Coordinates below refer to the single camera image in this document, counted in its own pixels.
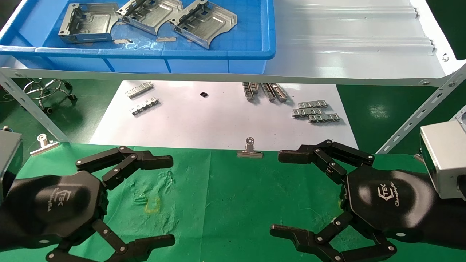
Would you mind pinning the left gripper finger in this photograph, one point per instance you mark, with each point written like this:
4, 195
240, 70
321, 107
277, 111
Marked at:
153, 161

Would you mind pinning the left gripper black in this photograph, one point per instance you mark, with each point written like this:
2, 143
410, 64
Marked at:
54, 207

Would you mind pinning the small slotted metal rail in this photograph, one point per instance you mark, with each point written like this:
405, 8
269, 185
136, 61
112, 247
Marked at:
145, 106
312, 104
268, 92
248, 91
255, 87
307, 112
324, 118
280, 92
139, 90

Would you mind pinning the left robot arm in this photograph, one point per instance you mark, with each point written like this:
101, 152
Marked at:
3, 218

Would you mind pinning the brown tape patch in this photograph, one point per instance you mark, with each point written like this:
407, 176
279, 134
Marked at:
166, 39
122, 41

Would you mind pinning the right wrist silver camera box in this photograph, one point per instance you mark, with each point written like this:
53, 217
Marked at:
449, 160

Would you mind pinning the perforated white rack strut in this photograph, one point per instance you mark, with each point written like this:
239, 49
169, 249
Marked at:
418, 112
32, 105

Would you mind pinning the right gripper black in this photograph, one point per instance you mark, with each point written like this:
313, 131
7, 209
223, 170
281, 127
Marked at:
389, 203

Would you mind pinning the white paper sheet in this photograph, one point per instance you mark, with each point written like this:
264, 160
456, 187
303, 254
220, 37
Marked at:
204, 120

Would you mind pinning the white metal rack shelf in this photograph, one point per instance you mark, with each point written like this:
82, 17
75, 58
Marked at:
346, 43

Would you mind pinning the blue plastic bin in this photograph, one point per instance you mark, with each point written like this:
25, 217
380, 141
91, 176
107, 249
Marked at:
247, 22

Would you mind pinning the green table cloth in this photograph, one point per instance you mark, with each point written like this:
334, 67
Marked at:
233, 203

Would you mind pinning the bent sheet metal bracket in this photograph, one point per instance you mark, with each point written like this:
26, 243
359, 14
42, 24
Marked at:
211, 25
156, 16
94, 25

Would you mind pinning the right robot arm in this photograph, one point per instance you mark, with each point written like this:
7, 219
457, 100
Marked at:
451, 222

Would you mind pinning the silver binder clip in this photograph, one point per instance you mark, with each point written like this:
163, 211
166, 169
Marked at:
249, 154
45, 146

